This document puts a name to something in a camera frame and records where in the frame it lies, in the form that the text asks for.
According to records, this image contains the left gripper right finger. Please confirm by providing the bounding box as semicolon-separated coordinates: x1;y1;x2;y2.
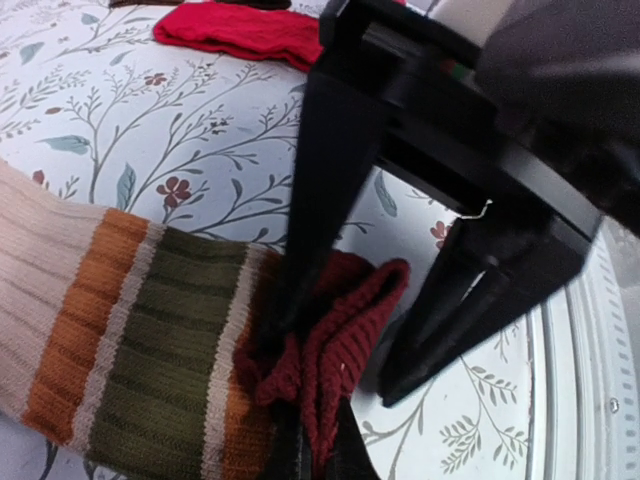
327;398;380;480

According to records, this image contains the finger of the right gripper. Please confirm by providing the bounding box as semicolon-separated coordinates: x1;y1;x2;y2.
259;67;385;350
380;217;549;406

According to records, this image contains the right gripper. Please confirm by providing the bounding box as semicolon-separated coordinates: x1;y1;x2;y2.
317;0;640;321

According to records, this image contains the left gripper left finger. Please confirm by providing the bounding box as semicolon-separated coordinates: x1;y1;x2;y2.
272;401;312;480

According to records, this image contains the striped beige knit sock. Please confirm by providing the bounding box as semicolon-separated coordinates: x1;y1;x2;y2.
0;159;412;480

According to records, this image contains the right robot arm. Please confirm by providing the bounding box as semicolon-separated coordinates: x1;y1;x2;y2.
259;1;639;406

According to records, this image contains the red folded sock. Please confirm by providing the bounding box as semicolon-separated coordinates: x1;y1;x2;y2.
153;2;323;73

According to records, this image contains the aluminium front rail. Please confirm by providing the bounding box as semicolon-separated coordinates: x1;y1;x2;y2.
525;221;639;479

